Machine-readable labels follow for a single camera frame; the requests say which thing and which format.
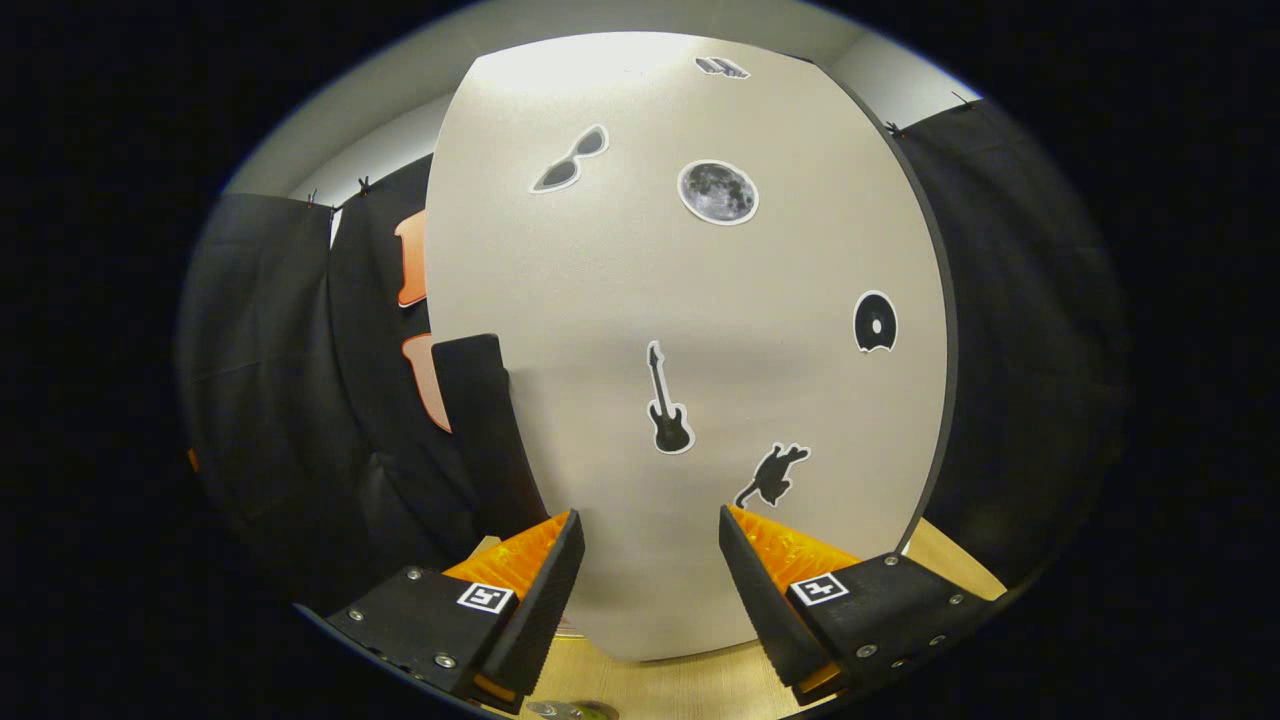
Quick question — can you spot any beige cabinet door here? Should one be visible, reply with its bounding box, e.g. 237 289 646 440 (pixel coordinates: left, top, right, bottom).
425 30 959 661

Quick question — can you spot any black backdrop cloth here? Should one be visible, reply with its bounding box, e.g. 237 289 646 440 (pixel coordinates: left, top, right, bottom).
180 100 1131 611

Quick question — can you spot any black door handle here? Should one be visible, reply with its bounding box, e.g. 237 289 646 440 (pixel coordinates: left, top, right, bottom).
430 333 549 541

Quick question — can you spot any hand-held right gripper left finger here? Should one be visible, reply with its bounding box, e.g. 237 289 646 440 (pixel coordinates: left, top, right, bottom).
326 508 587 714

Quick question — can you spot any green label clear bottle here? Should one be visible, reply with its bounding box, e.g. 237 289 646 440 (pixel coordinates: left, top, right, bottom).
528 700 621 720

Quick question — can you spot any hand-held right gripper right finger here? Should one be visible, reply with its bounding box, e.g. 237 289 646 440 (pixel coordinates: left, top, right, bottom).
716 503 1008 707

